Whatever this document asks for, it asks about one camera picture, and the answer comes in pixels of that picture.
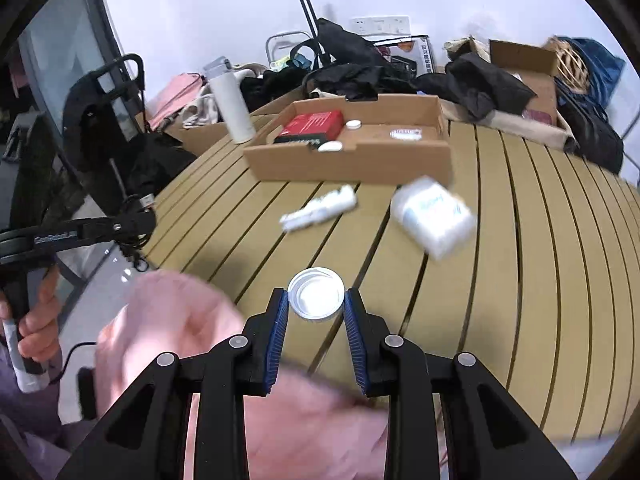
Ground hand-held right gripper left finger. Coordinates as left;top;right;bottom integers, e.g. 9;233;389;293
55;287;291;480

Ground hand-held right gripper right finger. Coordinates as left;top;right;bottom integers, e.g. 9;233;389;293
343;287;578;480

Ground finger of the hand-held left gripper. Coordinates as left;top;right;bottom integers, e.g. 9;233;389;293
84;207;157;254

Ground shallow cardboard tray box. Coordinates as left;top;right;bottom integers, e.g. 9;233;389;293
242;94;454;184

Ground red box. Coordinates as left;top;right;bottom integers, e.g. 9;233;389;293
273;110;346;146

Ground person's left hand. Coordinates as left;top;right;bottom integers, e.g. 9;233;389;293
0;267;64;362

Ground black clothes pile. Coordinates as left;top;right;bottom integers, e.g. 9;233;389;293
124;131;197;197

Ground pink padded jacket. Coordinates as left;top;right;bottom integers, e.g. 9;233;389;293
94;272;392;480

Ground black stroller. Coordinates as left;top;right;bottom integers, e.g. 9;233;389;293
61;53;157;197

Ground large open cardboard box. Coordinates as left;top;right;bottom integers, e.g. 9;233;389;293
164;110;262;157

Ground pink bag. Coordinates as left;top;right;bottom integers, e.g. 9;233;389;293
148;73;207;132

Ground small white bottle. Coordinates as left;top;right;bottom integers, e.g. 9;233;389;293
278;184;359;234

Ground white plastic jar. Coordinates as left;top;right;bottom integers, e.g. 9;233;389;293
389;175;478;262

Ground white thermos bottle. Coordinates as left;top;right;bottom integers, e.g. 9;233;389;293
202;57;257;144

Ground purple jacket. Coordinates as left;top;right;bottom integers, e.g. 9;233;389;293
0;340;98;480

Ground black crumpled clothes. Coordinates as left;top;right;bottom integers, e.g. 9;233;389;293
304;62;417;102

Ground black cloth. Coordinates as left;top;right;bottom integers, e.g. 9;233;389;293
414;52;539;122

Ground black trolley bag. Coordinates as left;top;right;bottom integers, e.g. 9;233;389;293
314;17;392;69

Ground printed product box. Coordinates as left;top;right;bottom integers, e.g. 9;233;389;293
371;34;432;79

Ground small beige cloth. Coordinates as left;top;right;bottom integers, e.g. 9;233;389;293
443;35;492;62

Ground black backpack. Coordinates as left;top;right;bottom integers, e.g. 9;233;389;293
554;79;627;174

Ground small open cardboard box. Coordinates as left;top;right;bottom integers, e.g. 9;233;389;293
486;38;562;127

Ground wicker basket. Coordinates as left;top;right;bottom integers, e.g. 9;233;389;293
546;34;587;89

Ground blue bag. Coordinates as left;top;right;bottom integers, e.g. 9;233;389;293
556;36;627;109

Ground black cable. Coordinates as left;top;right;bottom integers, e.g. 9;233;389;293
49;341;99;421

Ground white folding chair frame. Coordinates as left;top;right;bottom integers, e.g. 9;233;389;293
264;31;314;69

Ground black trolley handle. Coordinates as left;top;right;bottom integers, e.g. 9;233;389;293
277;0;332;67

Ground white wall outlet panel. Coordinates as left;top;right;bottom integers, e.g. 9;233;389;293
349;14;412;35

